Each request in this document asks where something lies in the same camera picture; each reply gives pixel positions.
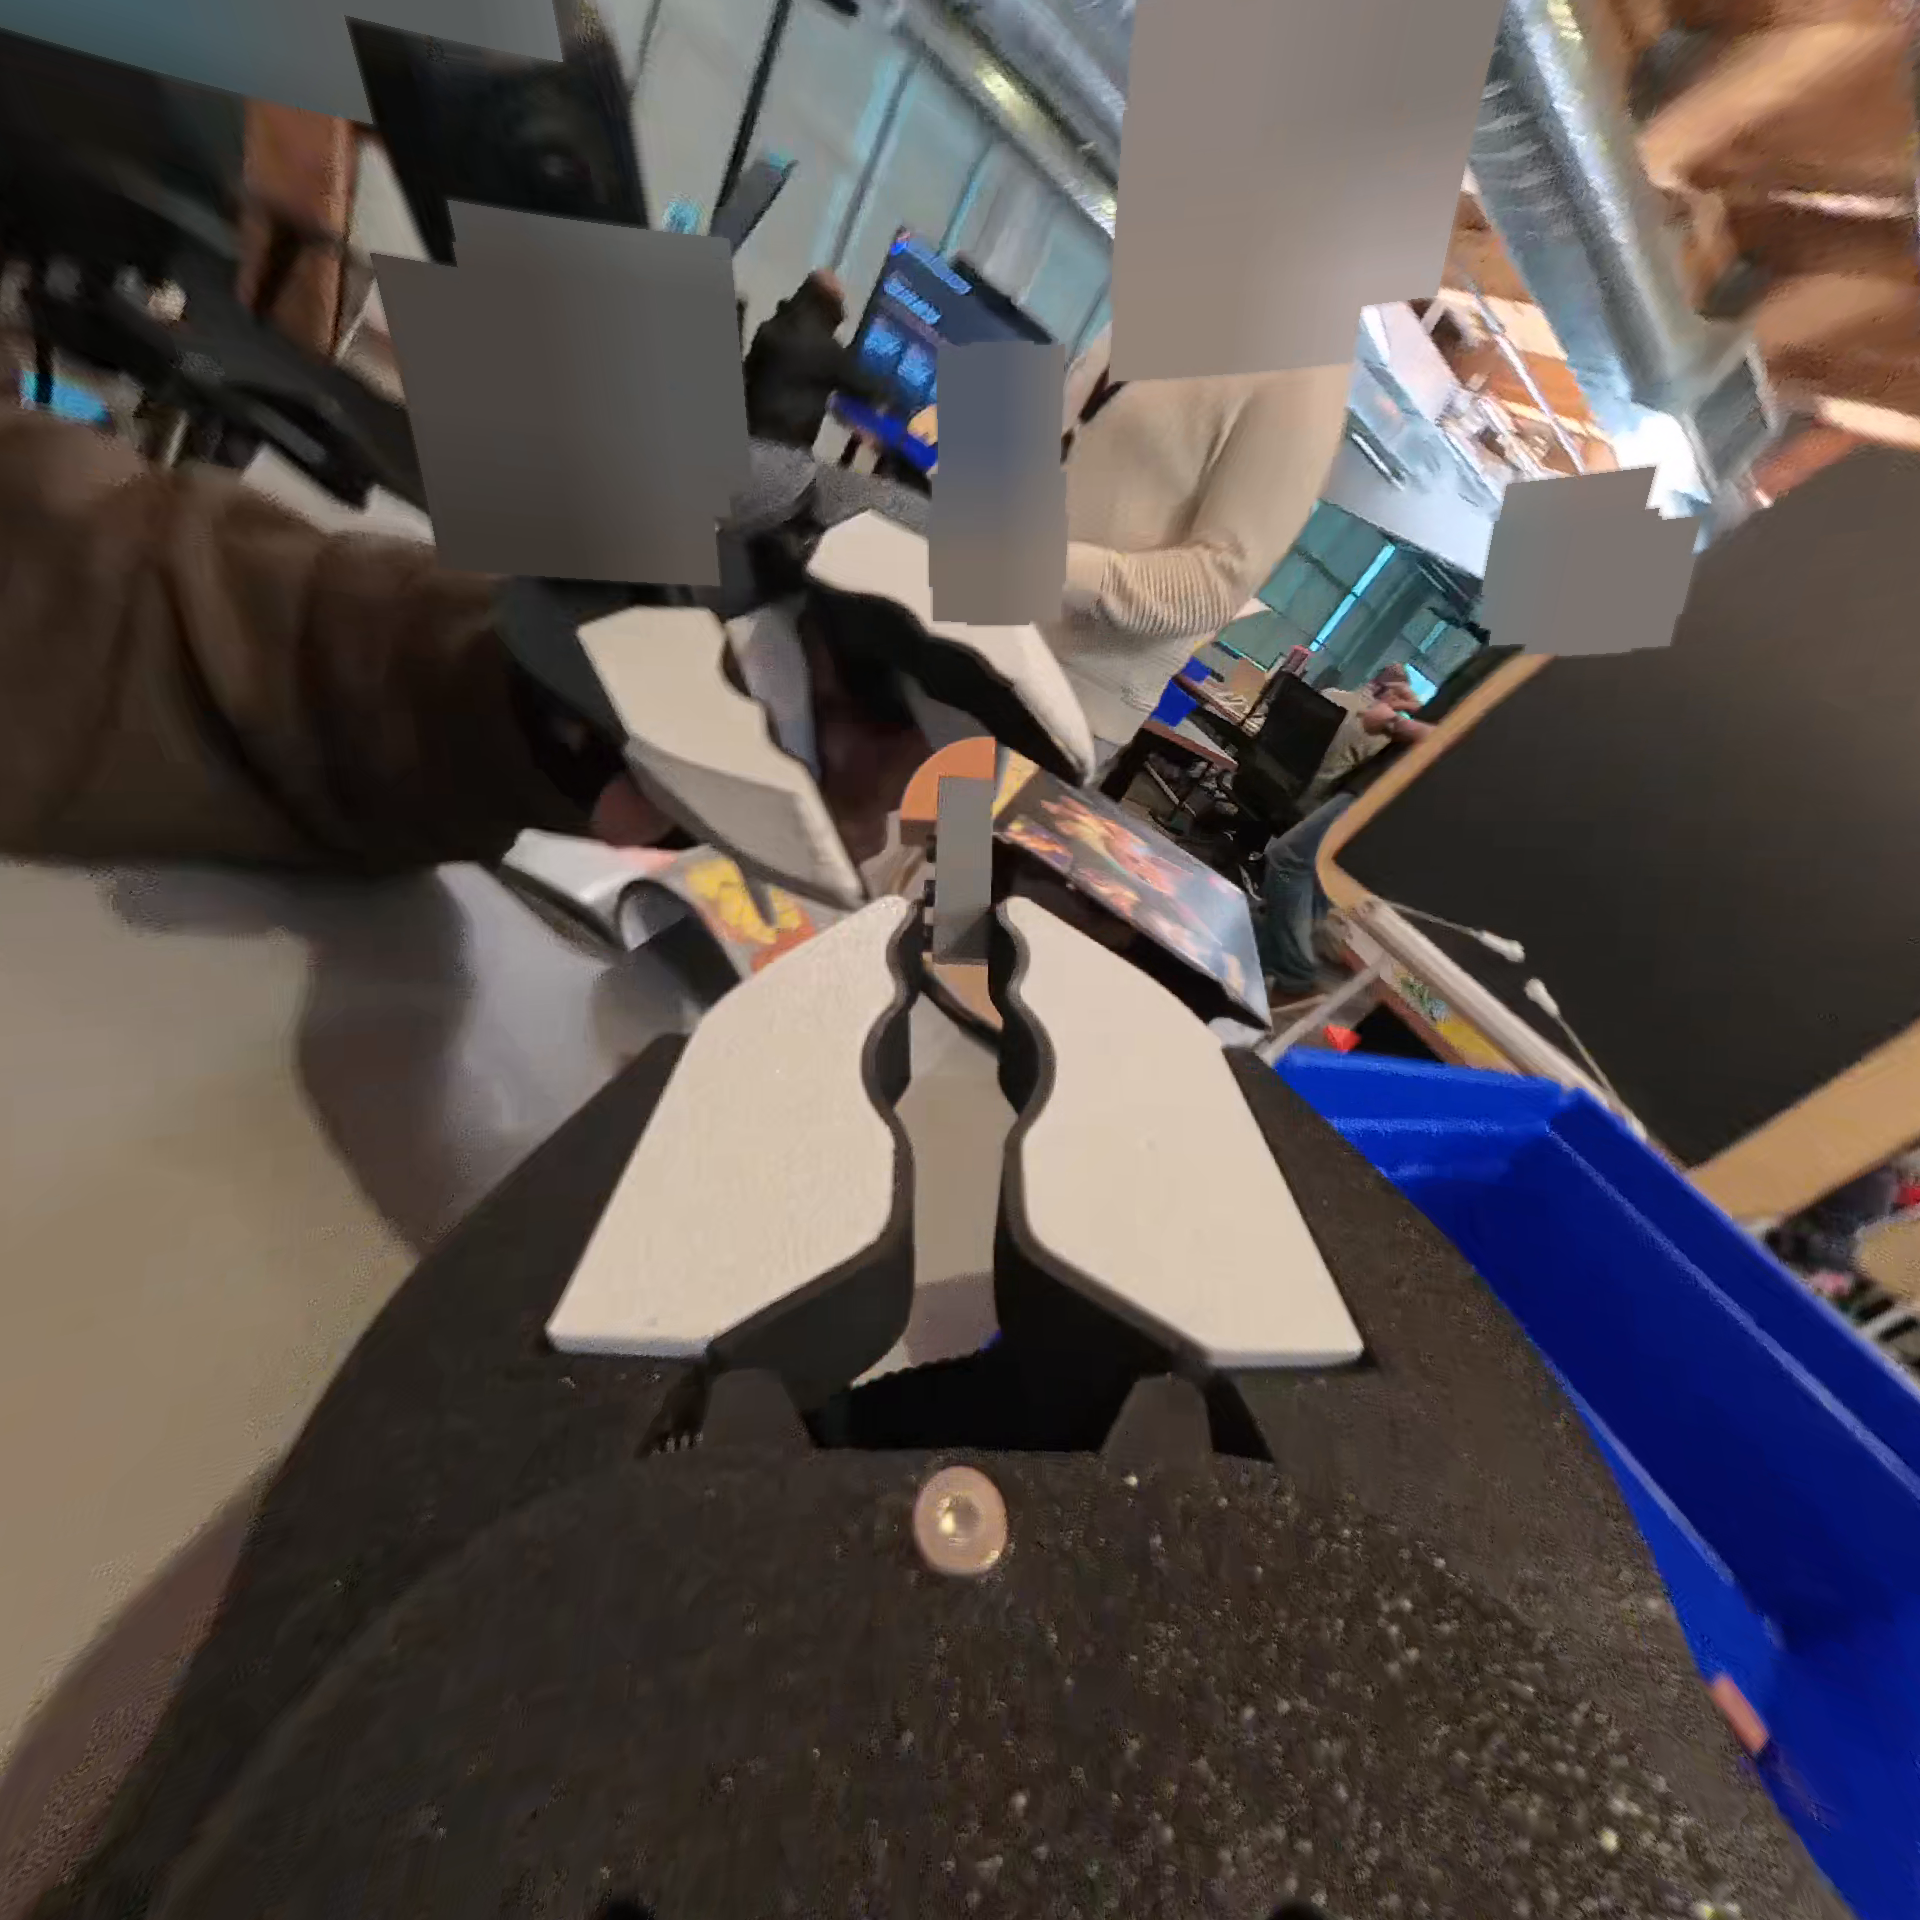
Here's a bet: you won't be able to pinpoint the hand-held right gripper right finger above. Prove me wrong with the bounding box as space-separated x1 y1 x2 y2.
996 893 1365 1377

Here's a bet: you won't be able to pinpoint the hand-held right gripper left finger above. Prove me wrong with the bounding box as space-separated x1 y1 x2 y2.
546 893 913 1364

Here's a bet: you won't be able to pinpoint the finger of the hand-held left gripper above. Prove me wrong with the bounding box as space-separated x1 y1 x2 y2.
805 512 1100 787
576 600 867 907

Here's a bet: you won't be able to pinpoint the small brown toy brick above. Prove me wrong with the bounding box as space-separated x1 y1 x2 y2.
893 736 1010 969

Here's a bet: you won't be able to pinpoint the stack of blue plastic bins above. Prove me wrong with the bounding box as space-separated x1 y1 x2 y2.
1277 1052 1920 1920

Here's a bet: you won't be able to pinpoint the person's left forearm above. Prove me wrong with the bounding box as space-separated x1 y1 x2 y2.
0 406 602 880

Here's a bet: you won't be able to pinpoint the person's left hand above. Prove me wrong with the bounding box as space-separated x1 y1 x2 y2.
592 764 685 852

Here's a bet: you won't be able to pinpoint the printed instruction booklet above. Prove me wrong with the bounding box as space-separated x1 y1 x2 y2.
496 824 817 996

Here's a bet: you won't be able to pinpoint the printed cardboard box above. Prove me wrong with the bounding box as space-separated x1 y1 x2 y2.
992 764 1280 1029

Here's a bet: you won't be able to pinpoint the black board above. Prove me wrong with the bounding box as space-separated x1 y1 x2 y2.
1313 452 1920 1177

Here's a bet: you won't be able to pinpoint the silver spiral pipes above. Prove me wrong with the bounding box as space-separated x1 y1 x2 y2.
1466 0 1776 456

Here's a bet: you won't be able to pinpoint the white cable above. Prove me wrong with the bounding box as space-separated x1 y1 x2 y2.
1373 893 1569 1040

